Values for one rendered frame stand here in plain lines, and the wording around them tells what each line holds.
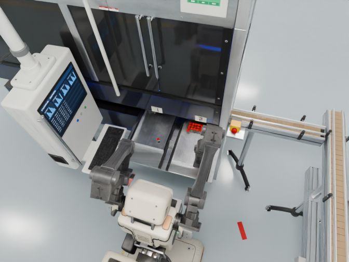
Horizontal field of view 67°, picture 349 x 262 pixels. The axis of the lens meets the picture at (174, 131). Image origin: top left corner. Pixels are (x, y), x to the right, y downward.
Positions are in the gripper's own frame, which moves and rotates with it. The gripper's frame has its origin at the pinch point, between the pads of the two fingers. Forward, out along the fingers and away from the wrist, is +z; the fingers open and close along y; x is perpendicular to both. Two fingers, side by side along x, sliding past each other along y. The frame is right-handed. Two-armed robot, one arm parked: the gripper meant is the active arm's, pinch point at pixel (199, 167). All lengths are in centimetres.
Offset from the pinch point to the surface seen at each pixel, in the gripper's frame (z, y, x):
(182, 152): 2.4, 9.9, 15.3
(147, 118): 1, 32, 51
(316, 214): 38, 4, -89
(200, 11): -97, 27, 8
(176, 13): -94, 28, 20
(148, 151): 2.6, 4.0, 39.3
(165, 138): 1.8, 18.3, 30.5
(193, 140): 2.0, 22.1, 9.4
